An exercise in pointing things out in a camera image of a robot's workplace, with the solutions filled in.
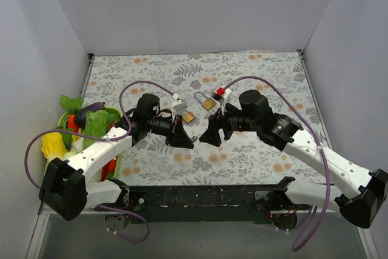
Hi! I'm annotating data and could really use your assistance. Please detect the small brass padlock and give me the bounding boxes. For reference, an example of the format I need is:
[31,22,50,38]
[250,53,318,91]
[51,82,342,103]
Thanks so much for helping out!
[182,109,196,124]

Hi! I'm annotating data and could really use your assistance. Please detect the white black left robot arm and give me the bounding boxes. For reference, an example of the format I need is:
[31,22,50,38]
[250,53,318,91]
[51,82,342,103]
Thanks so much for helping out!
[38,93,194,221]

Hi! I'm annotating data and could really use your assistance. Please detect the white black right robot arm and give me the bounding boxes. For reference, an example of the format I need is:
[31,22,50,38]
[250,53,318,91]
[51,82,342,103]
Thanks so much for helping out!
[199,87,387,229]

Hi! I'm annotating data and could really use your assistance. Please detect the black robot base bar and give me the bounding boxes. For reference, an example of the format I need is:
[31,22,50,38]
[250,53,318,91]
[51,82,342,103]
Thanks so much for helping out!
[93,184,299,225]

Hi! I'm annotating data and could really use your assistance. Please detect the long shackle brass padlock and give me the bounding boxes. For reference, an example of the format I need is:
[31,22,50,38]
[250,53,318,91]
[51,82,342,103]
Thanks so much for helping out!
[193,92,216,111]

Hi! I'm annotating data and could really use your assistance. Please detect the floral patterned table mat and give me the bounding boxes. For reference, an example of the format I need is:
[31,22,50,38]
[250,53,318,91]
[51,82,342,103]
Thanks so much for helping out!
[84,52,327,186]

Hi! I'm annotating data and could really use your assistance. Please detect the green toy lettuce leaf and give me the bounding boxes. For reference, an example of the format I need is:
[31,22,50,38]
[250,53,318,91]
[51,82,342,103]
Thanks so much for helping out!
[84,110,109,138]

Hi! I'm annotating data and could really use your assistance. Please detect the purple toy eggplant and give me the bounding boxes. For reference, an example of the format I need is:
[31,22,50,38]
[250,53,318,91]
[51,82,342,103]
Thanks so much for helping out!
[73,102,105,128]

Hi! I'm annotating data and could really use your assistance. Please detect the orange toy carrot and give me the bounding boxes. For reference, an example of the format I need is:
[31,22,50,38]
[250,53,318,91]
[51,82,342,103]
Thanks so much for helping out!
[67,114,79,133]

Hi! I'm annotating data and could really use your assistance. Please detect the green plastic vegetable tray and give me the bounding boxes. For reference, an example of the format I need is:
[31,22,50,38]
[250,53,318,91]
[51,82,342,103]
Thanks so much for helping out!
[45,112,120,182]

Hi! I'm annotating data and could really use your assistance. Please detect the yellow white toy cabbage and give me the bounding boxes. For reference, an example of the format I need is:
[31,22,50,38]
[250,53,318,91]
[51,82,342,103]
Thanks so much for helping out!
[41,132,68,162]

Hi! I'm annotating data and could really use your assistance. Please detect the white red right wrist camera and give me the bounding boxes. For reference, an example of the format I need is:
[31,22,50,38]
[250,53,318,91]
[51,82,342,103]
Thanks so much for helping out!
[211,87,232,115]

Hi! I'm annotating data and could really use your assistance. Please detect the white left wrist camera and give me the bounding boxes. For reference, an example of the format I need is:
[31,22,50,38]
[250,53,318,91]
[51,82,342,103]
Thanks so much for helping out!
[172,93,187,119]

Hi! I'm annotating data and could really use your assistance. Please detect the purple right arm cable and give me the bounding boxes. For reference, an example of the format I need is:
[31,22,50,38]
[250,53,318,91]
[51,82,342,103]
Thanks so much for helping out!
[222,76,331,252]

